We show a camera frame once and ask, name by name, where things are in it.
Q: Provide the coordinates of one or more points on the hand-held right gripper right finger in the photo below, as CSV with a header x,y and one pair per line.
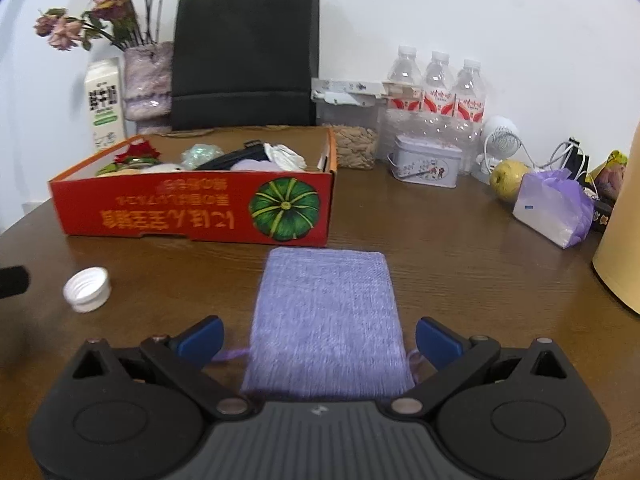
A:
x,y
437,342

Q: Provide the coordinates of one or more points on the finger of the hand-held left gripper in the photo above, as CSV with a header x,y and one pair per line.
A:
x,y
12,282

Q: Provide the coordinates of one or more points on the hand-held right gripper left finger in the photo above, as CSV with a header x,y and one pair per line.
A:
x,y
204,340

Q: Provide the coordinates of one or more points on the purple knitted cloth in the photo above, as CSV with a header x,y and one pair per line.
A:
x,y
325,320

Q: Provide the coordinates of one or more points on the red cardboard box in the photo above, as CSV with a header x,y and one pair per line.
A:
x,y
150,210

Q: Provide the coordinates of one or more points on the red rose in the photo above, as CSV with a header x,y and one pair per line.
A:
x,y
140,151

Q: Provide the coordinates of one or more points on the iridescent plastic bag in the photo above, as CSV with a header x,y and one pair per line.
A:
x,y
202,156

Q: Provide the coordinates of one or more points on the navy blue pouch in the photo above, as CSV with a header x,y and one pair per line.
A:
x,y
235,157

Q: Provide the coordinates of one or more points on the white tissue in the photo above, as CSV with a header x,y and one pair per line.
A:
x,y
285,156

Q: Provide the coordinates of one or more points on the white bottle cap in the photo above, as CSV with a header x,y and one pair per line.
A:
x,y
87,290

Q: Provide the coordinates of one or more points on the purple tissue pack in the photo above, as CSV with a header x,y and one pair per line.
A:
x,y
550,210

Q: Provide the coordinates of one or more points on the yellow-green pear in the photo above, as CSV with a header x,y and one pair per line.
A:
x,y
505,180

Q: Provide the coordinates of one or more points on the white tin box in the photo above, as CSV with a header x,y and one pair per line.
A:
x,y
425,162

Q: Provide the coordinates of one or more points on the white green milk carton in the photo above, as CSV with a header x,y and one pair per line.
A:
x,y
105,110

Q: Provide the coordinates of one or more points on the yellow thermos jug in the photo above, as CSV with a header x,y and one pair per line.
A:
x,y
622,260

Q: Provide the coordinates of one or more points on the small white fan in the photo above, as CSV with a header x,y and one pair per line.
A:
x,y
500,140

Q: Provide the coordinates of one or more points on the clear container with white lid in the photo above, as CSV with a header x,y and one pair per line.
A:
x,y
350,145

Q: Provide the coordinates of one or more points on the black charger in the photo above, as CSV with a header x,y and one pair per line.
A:
x,y
577,157

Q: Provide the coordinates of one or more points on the purple textured vase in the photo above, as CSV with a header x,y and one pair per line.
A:
x,y
147,85

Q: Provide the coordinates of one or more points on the colourful snack packet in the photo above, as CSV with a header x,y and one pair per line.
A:
x,y
610,175

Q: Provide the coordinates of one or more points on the clear water bottle red label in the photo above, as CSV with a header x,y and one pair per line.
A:
x,y
438,82
469,95
402,75

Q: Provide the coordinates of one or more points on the black paper bag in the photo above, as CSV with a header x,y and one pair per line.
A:
x,y
245,60

